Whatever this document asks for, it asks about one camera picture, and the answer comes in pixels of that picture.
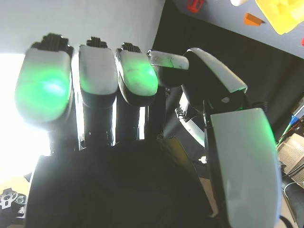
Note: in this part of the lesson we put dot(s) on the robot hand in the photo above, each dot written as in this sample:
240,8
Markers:
123,185

